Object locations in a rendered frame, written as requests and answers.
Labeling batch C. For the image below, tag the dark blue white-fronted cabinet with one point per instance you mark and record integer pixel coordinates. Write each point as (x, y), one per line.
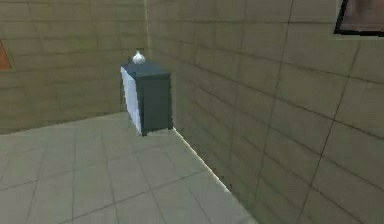
(155, 100)

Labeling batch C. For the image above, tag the white vase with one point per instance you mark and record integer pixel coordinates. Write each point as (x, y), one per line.
(138, 58)

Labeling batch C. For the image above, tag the orange framed picture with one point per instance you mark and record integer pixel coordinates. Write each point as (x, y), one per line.
(4, 60)

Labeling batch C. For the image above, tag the black framed picture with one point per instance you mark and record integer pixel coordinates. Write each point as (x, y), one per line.
(363, 16)

